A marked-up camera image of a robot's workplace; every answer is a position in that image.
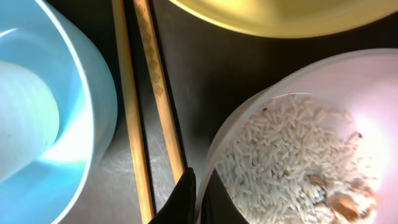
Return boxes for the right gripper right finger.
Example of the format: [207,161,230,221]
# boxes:
[200,169,248,224]

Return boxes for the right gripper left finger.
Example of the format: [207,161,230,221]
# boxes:
[149,167,197,224]

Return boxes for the rice and food scraps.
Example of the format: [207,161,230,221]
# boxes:
[215,93,378,223]

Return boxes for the pink bowl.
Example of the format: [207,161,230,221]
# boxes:
[195,49,397,223]

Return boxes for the white cup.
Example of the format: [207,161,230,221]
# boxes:
[1,62,60,181]

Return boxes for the left wooden chopstick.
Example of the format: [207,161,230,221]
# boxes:
[112,0,155,223]

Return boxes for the wooden chopstick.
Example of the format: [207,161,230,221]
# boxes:
[112,0,155,223]
[133,0,185,182]

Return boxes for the right wooden chopstick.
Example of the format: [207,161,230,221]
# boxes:
[133,0,185,182]

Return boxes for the yellow plate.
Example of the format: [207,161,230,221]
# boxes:
[172,0,397,39]

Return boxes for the light blue bowl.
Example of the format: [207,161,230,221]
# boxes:
[1,1,118,223]

